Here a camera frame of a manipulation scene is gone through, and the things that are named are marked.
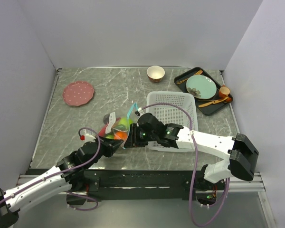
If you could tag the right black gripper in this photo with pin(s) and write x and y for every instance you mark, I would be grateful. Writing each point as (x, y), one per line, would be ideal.
(131, 139)

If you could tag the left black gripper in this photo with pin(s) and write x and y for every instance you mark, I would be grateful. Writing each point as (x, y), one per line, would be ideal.
(110, 146)

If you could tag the light green wrinkled fruit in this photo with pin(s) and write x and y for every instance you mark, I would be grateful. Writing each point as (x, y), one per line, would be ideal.
(110, 136)

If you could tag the orange fruit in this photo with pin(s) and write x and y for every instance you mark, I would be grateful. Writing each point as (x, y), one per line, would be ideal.
(120, 135)

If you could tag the red chili pepper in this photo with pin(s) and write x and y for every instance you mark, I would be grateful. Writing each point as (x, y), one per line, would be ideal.
(104, 131)

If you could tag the clear zip bag blue zipper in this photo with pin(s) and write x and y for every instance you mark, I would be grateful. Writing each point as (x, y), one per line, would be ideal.
(117, 125)

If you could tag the green chili pepper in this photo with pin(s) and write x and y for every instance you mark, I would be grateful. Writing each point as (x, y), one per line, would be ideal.
(121, 128)

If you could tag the green apple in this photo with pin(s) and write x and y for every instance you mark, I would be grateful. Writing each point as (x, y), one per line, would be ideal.
(125, 121)

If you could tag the dark brown fruit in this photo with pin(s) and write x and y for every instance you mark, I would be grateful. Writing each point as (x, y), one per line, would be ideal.
(106, 119)

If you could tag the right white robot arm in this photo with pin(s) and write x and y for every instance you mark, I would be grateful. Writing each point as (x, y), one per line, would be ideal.
(238, 154)

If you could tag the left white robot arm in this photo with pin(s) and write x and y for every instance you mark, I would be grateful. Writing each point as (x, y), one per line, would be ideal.
(66, 175)

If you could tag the white plastic basket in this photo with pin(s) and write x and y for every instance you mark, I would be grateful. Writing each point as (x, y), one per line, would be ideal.
(175, 107)

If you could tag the pink dotted plate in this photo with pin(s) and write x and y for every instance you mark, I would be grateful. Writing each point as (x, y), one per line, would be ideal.
(78, 93)

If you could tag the white and red bowl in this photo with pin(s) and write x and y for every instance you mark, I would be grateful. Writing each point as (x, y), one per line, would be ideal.
(155, 73)

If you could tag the light green plate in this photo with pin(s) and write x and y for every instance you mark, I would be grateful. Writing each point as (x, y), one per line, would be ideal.
(201, 87)

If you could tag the wooden spoon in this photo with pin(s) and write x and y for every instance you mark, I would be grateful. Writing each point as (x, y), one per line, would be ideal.
(225, 99)

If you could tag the orange cup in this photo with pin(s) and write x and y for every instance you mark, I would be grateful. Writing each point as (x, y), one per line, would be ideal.
(224, 91)

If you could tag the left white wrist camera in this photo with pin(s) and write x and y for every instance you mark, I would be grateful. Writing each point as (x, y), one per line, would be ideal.
(87, 138)

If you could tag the aluminium rail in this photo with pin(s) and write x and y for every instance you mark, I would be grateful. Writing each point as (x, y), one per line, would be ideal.
(235, 185)

